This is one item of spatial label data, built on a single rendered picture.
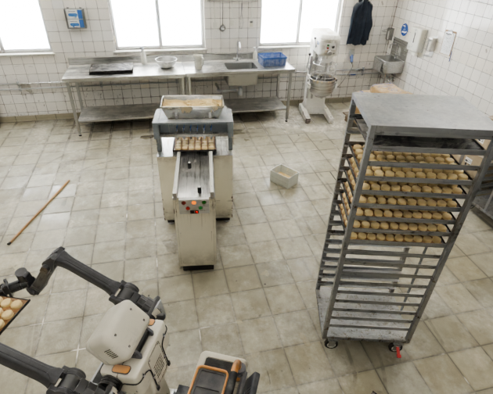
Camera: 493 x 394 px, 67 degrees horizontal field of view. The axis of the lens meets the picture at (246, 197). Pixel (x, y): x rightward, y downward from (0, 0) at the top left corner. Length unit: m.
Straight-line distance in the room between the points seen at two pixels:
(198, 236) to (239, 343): 0.93
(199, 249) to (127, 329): 1.85
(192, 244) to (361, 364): 1.63
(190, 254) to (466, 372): 2.31
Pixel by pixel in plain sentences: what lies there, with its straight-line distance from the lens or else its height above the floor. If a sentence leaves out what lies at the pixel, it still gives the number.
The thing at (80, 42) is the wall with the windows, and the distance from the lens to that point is 6.61.
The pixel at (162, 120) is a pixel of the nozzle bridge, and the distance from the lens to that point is 3.52.
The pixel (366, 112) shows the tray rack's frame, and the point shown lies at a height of 1.82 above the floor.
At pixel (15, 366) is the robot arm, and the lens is 1.69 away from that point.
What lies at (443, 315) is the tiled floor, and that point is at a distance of 3.67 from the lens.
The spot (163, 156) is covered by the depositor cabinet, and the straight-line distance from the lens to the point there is 3.63.
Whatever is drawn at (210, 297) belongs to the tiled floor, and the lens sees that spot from 3.35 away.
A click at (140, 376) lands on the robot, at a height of 1.15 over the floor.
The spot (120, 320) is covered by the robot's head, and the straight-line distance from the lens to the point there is 1.61.
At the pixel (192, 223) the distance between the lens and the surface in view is 3.18.
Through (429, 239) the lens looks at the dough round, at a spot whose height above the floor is 1.06.
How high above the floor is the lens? 2.55
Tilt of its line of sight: 35 degrees down
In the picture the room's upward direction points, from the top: 2 degrees clockwise
